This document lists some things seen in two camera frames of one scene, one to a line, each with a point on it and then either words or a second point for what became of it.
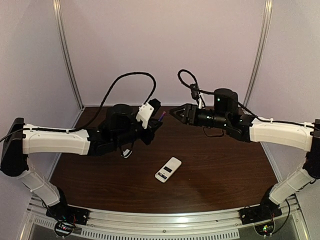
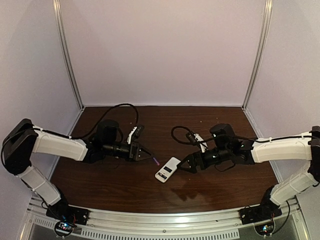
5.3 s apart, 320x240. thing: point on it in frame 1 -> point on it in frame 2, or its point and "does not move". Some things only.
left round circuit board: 64,228 does not move
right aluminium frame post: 268,5 does not move
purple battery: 162,115 -> 157,163
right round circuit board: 265,229 does not move
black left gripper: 149,131 -> 134,152
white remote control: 168,169 does not move
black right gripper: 191,114 -> 199,159
